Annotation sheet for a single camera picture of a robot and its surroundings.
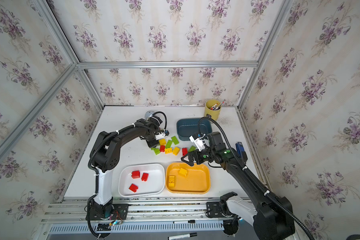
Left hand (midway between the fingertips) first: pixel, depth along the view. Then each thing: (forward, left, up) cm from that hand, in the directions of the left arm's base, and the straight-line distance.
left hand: (153, 141), depth 97 cm
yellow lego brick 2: (-2, -7, +2) cm, 7 cm away
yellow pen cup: (+24, -42, +9) cm, 49 cm away
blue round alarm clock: (+20, +5, +5) cm, 22 cm away
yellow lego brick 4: (-7, -16, 0) cm, 17 cm away
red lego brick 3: (-23, +2, -2) cm, 23 cm away
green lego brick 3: (-5, -2, -2) cm, 6 cm away
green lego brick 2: (-1, -11, -2) cm, 11 cm away
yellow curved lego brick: (-25, -13, -2) cm, 28 cm away
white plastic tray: (-27, -4, -3) cm, 27 cm away
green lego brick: (+3, -15, -2) cm, 15 cm away
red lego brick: (-28, +8, -3) cm, 29 cm away
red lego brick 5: (-7, -21, 0) cm, 22 cm away
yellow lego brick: (-20, -20, 0) cm, 28 cm away
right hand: (-18, -21, +14) cm, 31 cm away
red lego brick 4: (-4, -6, -1) cm, 8 cm away
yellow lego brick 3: (-7, -11, 0) cm, 13 cm away
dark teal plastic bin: (+14, -23, -2) cm, 27 cm away
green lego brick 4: (-4, -26, -2) cm, 27 cm away
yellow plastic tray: (-23, -19, -3) cm, 30 cm away
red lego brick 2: (-22, +7, -1) cm, 23 cm away
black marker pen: (-50, -19, -1) cm, 53 cm away
